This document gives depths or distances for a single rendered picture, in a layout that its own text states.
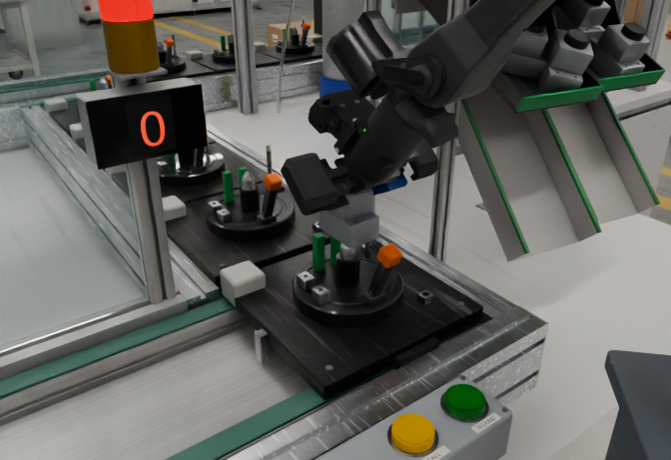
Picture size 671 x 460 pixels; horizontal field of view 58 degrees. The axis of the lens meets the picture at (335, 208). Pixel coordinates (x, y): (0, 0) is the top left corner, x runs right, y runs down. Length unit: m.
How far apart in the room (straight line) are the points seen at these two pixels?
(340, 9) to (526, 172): 0.83
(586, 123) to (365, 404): 0.61
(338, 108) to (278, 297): 0.26
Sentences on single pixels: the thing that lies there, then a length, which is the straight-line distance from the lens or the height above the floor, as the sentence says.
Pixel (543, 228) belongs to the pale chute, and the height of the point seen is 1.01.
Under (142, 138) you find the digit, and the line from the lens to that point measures 0.66.
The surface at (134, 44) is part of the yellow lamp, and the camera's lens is 0.64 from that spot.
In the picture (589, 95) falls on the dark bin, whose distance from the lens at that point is 0.84.
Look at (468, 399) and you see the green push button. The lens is 0.64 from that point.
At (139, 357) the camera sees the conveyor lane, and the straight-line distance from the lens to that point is 0.78.
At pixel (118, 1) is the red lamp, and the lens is 0.64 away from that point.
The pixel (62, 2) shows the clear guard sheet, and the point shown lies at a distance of 0.67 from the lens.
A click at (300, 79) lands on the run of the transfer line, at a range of 2.05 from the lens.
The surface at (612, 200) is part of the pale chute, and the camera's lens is 1.01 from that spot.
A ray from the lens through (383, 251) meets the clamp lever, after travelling 0.66.
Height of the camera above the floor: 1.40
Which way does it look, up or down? 26 degrees down
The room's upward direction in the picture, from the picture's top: straight up
